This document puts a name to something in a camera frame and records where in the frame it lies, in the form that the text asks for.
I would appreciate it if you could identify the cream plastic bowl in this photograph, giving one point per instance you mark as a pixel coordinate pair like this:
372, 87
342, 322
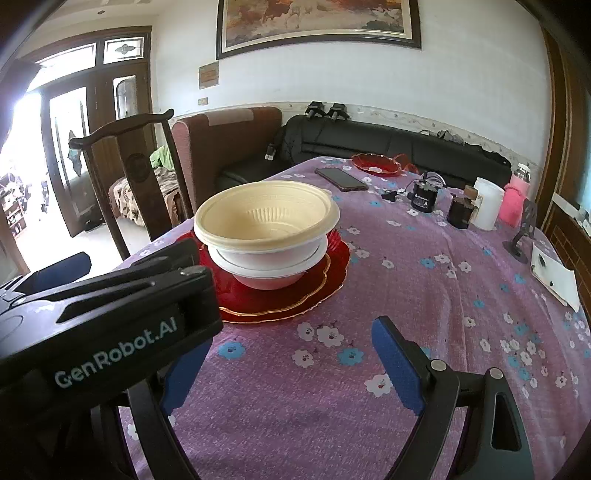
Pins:
268, 207

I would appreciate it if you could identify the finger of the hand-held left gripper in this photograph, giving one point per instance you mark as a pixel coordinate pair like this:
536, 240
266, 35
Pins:
171, 256
198, 295

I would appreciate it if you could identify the pink sleeved bottle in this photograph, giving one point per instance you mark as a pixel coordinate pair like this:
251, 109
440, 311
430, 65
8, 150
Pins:
512, 203

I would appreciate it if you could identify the black shoe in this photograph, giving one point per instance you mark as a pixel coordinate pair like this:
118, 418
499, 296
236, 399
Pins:
93, 225

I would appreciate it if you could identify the white paper pad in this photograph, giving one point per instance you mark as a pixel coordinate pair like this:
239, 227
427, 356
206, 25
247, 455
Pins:
554, 272

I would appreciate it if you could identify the purple floral tablecloth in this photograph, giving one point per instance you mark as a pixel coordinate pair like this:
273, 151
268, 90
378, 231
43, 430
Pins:
323, 415

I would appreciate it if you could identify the black leather sofa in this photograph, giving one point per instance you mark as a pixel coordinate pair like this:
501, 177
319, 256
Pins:
369, 138

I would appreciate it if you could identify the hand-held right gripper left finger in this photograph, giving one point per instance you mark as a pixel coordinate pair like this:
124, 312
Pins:
184, 378

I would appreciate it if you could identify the brown patterned blanket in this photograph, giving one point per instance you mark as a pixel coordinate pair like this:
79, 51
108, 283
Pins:
124, 194

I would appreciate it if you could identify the wooden shelf with goods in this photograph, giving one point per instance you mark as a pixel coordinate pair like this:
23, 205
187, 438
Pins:
14, 207

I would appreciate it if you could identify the grey phone stand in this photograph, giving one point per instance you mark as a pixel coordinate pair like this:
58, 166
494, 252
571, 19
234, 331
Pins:
528, 217

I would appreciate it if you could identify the small black adapter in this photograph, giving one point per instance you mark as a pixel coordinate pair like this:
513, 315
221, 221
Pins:
391, 195

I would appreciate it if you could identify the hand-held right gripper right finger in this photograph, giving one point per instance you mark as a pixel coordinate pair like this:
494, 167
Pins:
397, 364

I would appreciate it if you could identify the wooden glazed door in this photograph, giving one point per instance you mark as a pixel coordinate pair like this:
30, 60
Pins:
99, 152

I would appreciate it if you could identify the red plate with gold rim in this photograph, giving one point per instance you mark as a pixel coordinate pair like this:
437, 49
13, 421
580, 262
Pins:
376, 164
286, 304

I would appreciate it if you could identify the dark jar with cork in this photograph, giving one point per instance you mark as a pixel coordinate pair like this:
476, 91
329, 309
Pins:
459, 212

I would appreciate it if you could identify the green cloth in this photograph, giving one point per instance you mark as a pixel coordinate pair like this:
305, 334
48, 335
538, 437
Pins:
161, 158

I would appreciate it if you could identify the framed painting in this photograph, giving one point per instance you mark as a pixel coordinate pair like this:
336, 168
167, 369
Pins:
323, 23

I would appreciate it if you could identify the black cylindrical motor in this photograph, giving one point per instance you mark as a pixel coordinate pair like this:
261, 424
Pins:
425, 201

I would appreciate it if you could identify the white bowl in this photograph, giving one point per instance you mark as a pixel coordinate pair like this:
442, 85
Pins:
268, 280
258, 259

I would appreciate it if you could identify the black device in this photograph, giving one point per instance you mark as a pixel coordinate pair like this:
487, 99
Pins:
337, 111
315, 110

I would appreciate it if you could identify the dark wooden chair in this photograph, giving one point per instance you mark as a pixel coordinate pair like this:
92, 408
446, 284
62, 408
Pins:
134, 161

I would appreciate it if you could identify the brown armchair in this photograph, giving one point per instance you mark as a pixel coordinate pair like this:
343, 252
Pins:
221, 147

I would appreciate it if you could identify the white plastic cup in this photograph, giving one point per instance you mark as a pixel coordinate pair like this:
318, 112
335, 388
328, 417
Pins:
488, 207

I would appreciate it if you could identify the black smartphone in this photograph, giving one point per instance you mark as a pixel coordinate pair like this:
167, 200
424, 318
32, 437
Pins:
341, 179

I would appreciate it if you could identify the brown wall plaque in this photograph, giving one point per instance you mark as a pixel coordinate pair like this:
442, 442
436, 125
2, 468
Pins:
208, 75

